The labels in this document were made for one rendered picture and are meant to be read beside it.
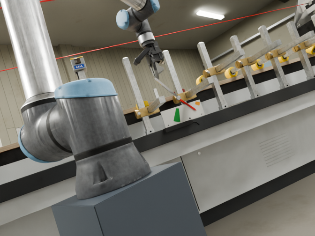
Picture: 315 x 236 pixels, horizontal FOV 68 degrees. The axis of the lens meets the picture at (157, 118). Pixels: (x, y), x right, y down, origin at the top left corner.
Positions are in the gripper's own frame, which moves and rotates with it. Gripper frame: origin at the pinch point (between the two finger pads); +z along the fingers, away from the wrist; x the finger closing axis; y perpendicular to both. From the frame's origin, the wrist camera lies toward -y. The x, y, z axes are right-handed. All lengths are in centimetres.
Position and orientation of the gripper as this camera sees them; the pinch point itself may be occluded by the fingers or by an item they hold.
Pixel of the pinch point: (156, 77)
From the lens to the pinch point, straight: 132.1
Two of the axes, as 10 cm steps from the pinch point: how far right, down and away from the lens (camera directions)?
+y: 9.1, -3.1, 2.7
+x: -2.3, 1.5, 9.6
